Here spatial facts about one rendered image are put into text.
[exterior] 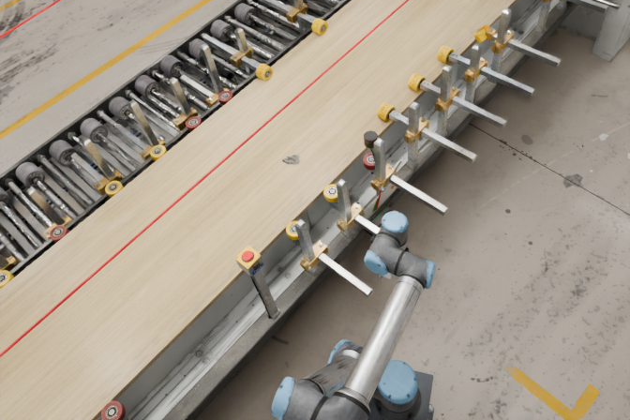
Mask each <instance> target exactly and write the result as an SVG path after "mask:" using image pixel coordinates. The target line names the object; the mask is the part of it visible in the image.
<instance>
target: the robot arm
mask: <svg viewBox="0 0 630 420"><path fill-rule="evenodd" d="M408 227H409V223H408V219H407V218H406V217H405V215H403V214H402V213H400V212H397V211H392V212H388V213H386V214H385V215H384V216H383V218H382V226H381V228H380V230H379V231H378V233H376V234H375V235H374V236H373V237H372V238H371V239H370V242H371V243H372V244H371V246H370V248H369V250H368V251H367V255H366V257H365V264H366V266H367V267H368V268H369V269H370V270H371V271H372V272H374V273H376V274H378V275H379V279H381V278H382V276H384V277H386V278H389V279H390V278H392V275H395V276H397V277H399V278H398V279H397V284H396V286H395V288H394V290H393V291H392V293H391V295H390V297H389V299H388V300H387V302H386V304H385V306H384V308H383V310H382V313H381V315H380V317H379V319H378V321H377V322H376V324H375V326H374V328H373V330H372V332H371V334H370V336H369V337H368V339H367V342H366V344H365V346H364V348H363V347H361V346H359V345H357V344H355V343H353V342H352V341H349V340H346V339H342V340H341V341H340V342H339V343H338V344H337V345H336V346H335V348H334V350H333V351H332V352H331V354H330V357H329V359H328V363H327V365H326V366H325V367H322V368H320V369H319V370H317V371H315V372H313V373H312V374H310V375H308V376H306V378H304V379H301V380H299V381H297V380H295V379H294V378H291V377H286V378H285V379H284V380H283V381H282V383H281V385H280V386H279V388H278V390H277V393H276V395H275V398H274V400H273V403H272V407H271V413H272V414H273V415H274V416H275V417H276V418H277V419H278V420H368V417H369V415H370V408H369V406H368V404H369V402H370V400H371V398H372V397H374V404H375V407H376V409H377V411H378V413H379V414H380V416H381V417H382V418H384V419H385V420H412V419H414V417H415V416H416V415H417V414H418V412H419V410H420V407H421V394H420V390H419V388H418V381H417V377H416V375H415V372H414V371H413V369H412V368H411V366H409V365H408V364H407V363H405V362H403V361H400V360H391V361H390V358H391V356H392V354H393V352H394V350H395V348H396V346H397V344H398V341H399V339H400V337H401V335H402V333H403V331H404V328H405V326H406V324H407V322H408V320H409V319H410V317H411V315H412V313H413V309H414V307H415V305H416V303H417V301H418V299H419V297H420V295H421V293H422V292H423V290H424V289H425V288H426V289H429V288H430V285H431V283H432V279H433V277H434V274H435V269H436V264H435V263H434V262H431V261H429V260H428V259H424V258H422V257H419V256H417V255H414V254H412V253H411V252H409V249H408V248H407V240H408ZM391 274H392V275H391Z"/></svg>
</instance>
